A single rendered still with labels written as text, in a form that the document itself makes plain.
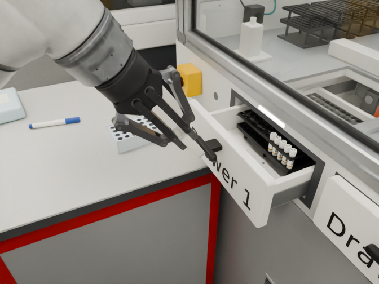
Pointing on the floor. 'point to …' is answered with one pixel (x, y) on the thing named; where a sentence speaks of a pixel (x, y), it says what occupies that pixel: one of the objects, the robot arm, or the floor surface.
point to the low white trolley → (100, 199)
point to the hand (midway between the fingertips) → (189, 142)
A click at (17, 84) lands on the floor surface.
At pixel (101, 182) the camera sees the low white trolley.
